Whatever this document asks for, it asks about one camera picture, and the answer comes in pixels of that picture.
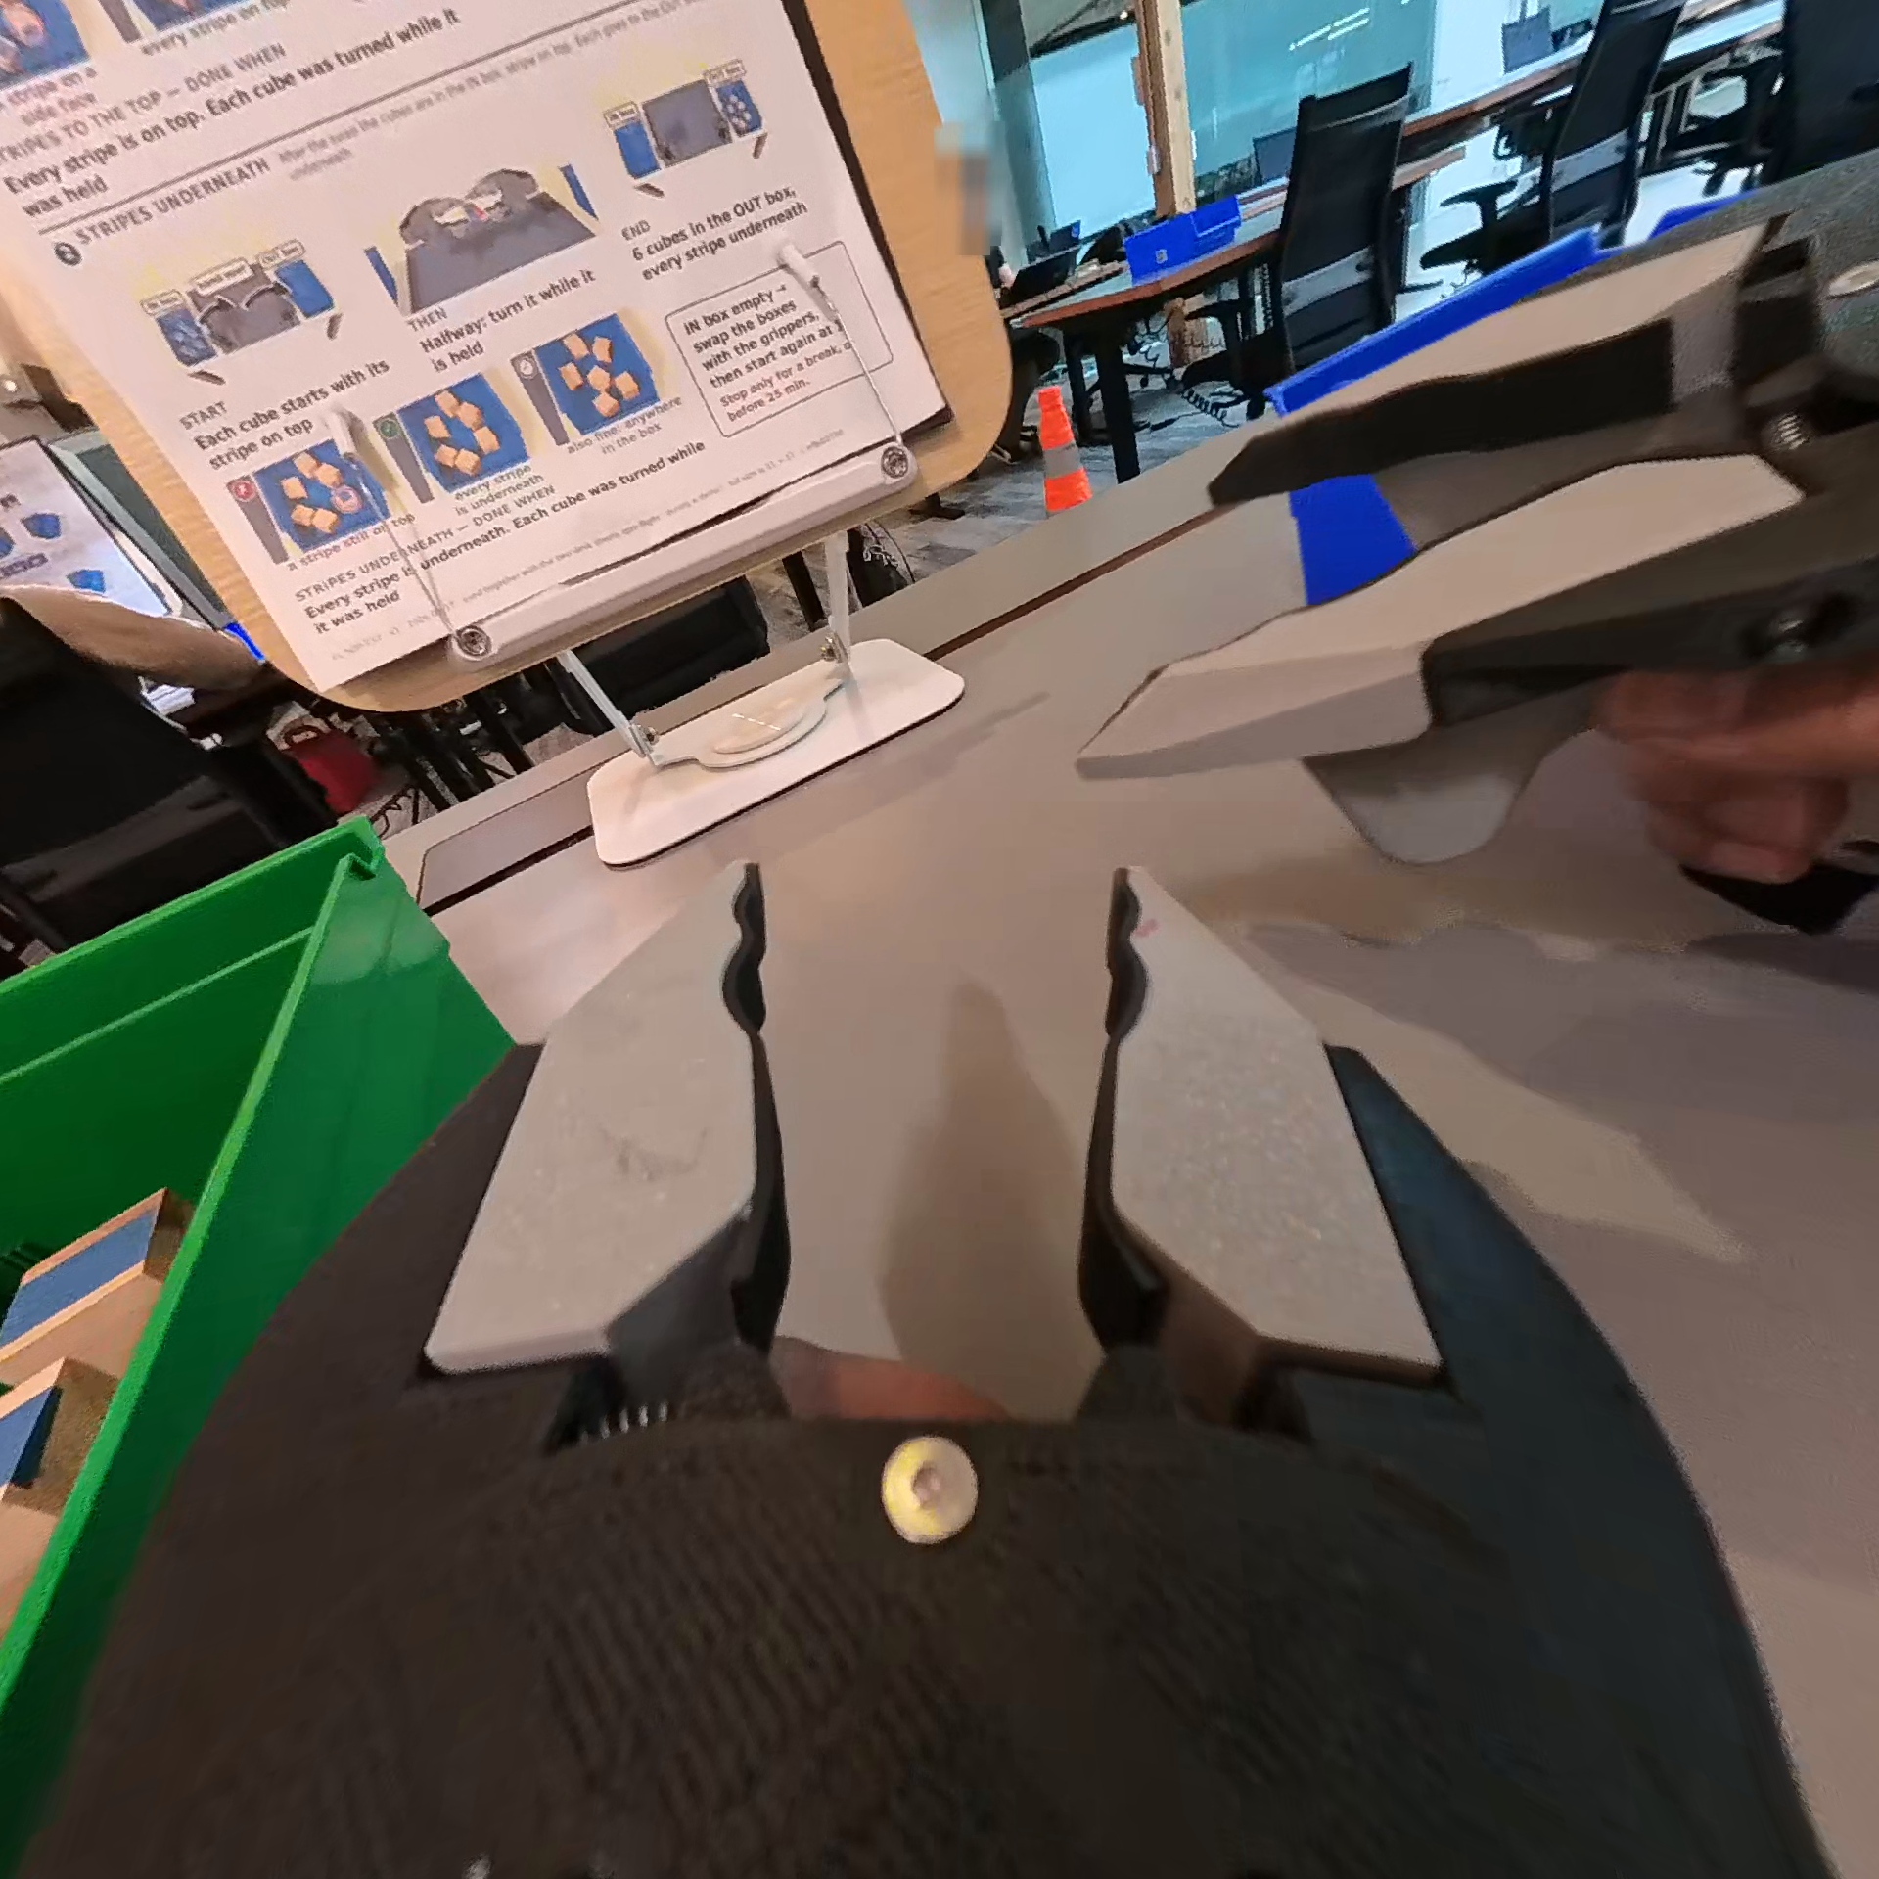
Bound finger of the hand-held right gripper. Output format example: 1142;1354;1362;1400
1205;226;1769;507
1077;455;1806;780

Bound green plastic bin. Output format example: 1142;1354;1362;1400
0;819;518;1807

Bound instruction sheet on stand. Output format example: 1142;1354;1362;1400
0;0;1016;867

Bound blue plastic bin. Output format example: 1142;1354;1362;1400
1267;196;1750;607

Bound brown background desk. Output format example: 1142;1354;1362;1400
1014;147;1470;485

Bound black office chair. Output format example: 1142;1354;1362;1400
1277;62;1418;384
1425;0;1692;283

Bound orange striped traffic cone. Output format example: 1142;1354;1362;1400
1033;384;1096;516

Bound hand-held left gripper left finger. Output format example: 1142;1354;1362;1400
422;863;793;1374

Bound person's right hand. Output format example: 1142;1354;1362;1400
1592;666;1879;883

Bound black desk cable hatch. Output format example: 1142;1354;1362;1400
418;793;605;913

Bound small printed paper sheet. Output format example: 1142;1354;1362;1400
0;439;179;620

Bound blue storage crate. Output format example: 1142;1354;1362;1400
1123;196;1247;283

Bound printed instruction sheet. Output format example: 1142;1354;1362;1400
0;0;948;692

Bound red bag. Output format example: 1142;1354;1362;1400
280;720;371;813

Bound wooden cube with blue stripe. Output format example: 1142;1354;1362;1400
0;1357;119;1522
0;1191;193;1389

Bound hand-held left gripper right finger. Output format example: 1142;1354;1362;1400
1079;865;1444;1389

